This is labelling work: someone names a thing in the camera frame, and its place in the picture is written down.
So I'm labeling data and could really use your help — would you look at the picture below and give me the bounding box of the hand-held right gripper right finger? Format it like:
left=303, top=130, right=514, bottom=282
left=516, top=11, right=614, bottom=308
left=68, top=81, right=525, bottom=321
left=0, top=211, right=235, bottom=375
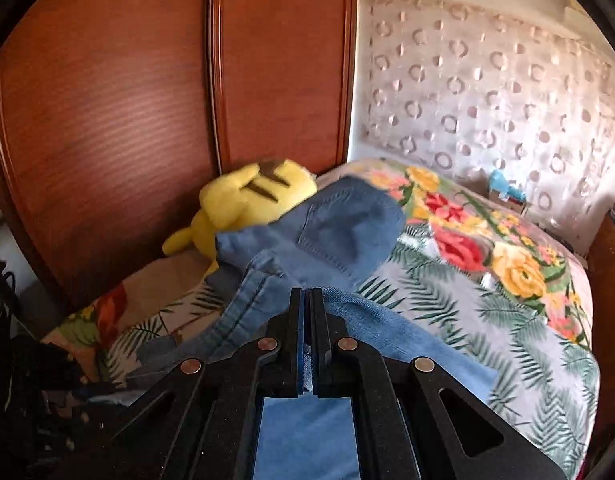
left=310, top=287, right=569, bottom=480

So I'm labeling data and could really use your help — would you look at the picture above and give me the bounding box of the pile of dark bags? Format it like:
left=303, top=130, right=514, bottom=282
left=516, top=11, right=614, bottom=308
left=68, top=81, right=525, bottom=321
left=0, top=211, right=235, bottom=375
left=0, top=252, right=118, bottom=480

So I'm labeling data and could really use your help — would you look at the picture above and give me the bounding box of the red-brown wooden wardrobe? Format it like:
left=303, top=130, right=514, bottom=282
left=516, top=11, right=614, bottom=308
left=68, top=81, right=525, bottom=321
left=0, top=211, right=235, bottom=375
left=0, top=0, right=359, bottom=313

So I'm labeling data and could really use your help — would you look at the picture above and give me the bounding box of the teal plastic bag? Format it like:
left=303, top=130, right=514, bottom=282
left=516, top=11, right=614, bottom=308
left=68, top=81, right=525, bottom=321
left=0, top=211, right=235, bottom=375
left=487, top=169, right=529, bottom=206

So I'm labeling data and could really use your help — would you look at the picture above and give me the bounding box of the yellow plush toy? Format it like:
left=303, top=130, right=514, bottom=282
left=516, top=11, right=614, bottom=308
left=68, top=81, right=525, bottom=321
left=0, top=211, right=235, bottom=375
left=162, top=157, right=319, bottom=273

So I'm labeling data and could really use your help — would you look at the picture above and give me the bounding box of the wooden window cabinet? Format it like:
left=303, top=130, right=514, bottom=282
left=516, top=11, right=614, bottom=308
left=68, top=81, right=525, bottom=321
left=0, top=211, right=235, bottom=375
left=585, top=212, right=615, bottom=361

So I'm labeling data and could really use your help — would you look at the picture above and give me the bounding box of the floral bed blanket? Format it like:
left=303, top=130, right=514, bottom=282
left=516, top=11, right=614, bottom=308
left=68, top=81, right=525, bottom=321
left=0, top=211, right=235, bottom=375
left=40, top=157, right=602, bottom=480

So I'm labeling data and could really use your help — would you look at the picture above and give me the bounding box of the blue jeans pants plain pocket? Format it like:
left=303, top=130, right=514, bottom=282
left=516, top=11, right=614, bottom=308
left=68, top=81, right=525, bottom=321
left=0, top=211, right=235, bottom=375
left=215, top=175, right=408, bottom=293

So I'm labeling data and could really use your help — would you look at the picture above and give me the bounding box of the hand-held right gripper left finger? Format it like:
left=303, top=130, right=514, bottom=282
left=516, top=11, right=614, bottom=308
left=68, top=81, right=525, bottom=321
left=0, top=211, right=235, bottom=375
left=62, top=287, right=307, bottom=480

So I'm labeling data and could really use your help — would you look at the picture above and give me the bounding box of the sheer curtain with circle print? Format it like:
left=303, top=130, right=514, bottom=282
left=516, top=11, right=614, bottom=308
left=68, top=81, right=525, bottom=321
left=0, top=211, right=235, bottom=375
left=355, top=0, right=615, bottom=256

